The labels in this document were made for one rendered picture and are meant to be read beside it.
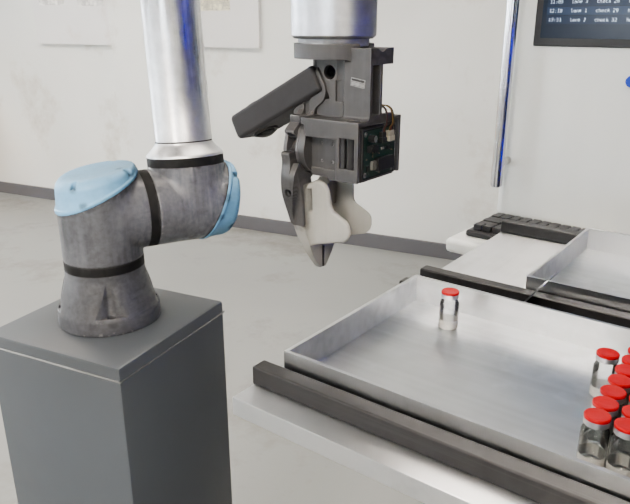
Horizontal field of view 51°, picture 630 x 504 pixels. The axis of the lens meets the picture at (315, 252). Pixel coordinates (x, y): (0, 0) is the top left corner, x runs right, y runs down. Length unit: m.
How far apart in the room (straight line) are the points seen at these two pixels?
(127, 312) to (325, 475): 1.11
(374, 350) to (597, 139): 0.85
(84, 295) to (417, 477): 0.60
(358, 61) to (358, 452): 0.33
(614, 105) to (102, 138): 3.72
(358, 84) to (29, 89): 4.56
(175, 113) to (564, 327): 0.60
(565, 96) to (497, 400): 0.91
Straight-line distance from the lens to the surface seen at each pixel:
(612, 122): 1.44
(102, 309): 1.00
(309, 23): 0.58
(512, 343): 0.77
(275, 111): 0.63
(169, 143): 1.01
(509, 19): 1.44
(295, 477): 1.98
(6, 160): 5.40
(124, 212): 0.97
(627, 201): 1.46
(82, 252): 0.98
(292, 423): 0.61
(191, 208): 0.99
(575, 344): 0.79
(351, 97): 0.58
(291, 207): 0.62
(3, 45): 5.20
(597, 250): 1.12
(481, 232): 1.37
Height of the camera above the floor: 1.22
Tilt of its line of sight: 19 degrees down
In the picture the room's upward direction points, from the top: straight up
